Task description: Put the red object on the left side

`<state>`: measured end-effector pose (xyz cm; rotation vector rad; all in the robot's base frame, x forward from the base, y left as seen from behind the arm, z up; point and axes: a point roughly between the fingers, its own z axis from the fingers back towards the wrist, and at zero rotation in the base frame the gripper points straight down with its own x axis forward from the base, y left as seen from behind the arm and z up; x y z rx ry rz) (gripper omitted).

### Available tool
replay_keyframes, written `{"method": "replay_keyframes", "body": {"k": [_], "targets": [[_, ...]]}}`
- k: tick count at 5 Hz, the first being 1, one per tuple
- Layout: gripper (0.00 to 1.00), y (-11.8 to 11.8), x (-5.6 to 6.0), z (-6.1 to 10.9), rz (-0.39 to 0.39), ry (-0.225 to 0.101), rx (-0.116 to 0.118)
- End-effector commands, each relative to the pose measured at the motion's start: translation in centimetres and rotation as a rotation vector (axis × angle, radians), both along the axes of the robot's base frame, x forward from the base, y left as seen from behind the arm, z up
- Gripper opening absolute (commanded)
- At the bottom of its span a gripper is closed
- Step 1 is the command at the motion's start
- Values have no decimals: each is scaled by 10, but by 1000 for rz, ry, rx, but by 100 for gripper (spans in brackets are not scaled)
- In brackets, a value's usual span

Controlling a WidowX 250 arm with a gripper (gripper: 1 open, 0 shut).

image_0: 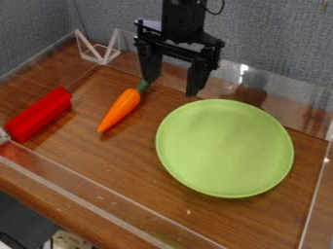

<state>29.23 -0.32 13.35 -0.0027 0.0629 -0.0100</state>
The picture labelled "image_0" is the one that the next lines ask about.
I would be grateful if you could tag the orange toy carrot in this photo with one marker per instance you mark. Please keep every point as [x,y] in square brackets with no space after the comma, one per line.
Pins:
[123,106]

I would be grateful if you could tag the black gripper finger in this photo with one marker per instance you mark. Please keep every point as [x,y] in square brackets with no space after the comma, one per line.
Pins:
[149,60]
[198,74]

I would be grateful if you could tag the clear acrylic enclosure walls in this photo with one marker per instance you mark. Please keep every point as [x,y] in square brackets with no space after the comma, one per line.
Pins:
[99,183]

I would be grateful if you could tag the red rectangular block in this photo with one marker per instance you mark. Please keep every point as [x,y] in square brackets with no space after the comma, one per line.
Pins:
[38,114]

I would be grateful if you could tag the green round plate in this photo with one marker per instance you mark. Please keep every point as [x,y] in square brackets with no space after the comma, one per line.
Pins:
[224,148]

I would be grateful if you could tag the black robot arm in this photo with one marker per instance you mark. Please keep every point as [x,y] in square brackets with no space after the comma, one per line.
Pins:
[184,11]

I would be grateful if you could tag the clear acrylic corner bracket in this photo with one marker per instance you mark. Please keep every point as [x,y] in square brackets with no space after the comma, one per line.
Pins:
[97,53]

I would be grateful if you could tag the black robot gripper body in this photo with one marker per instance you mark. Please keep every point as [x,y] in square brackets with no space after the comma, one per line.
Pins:
[184,42]

